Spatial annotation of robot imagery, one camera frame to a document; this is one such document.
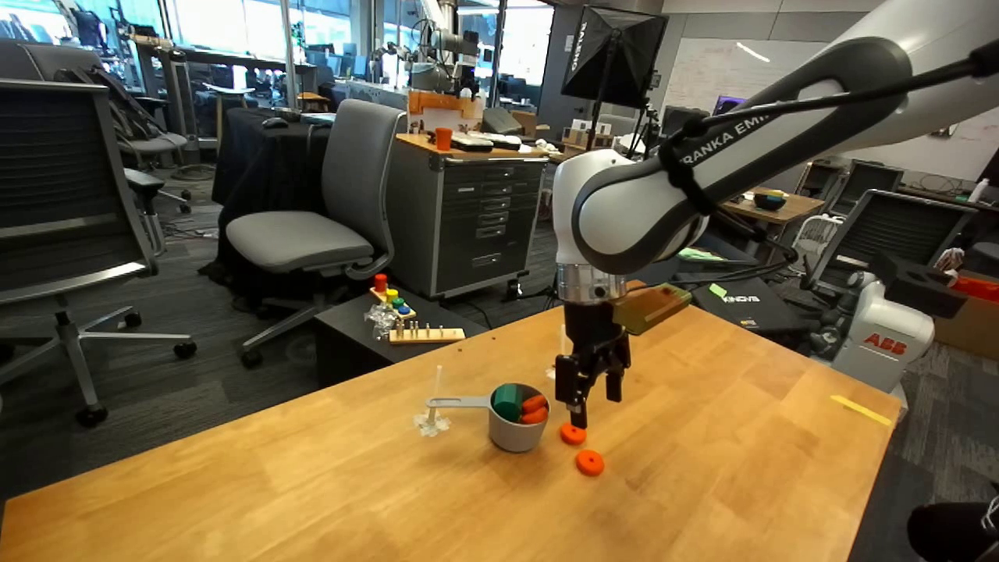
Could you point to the wooden peg board toy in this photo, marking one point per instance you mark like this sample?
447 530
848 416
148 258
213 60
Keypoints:
424 335

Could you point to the black side stool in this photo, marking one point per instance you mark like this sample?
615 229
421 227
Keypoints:
344 339

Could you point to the grey drawer cabinet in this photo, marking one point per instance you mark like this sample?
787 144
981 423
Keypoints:
455 224

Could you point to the small orange cup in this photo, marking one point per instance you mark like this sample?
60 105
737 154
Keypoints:
444 140

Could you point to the black mesh chair back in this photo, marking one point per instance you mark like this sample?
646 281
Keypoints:
893 229

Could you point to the cardboard box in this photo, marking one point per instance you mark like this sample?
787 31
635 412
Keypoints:
971 328

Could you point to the orange white box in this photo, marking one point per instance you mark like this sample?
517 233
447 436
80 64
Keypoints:
437 105

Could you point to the red box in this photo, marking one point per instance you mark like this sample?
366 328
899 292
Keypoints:
979 287

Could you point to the round wooden desk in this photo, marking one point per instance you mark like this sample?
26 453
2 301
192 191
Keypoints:
776 210

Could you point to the black rounded object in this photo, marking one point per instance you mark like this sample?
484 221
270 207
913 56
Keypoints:
954 531

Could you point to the black bracket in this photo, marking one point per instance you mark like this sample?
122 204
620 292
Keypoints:
921 287

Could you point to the clear plastic bag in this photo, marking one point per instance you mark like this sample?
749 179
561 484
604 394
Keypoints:
374 321

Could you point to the yellow tape strip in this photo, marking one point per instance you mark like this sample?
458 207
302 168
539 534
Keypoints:
862 411

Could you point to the grey cup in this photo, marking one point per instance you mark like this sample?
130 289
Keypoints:
517 433

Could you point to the white ABB robot part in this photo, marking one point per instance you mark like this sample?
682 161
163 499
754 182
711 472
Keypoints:
877 346

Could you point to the colourful shape sorter toy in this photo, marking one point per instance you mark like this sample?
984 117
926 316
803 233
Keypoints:
394 303

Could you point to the olive wrist camera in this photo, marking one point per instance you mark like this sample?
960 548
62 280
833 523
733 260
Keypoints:
649 308

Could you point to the black mesh office chair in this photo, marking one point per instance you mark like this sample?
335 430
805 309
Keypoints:
62 176

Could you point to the black cloth cover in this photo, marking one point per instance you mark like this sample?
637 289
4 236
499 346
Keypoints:
267 156

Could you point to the grey office chair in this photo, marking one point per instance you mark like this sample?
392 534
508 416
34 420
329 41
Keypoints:
297 240

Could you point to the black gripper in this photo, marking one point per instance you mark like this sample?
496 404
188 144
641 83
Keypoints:
594 328

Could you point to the black box green label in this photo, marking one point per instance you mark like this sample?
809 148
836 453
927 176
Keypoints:
768 313

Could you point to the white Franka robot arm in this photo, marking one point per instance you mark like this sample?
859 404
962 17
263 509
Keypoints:
643 207

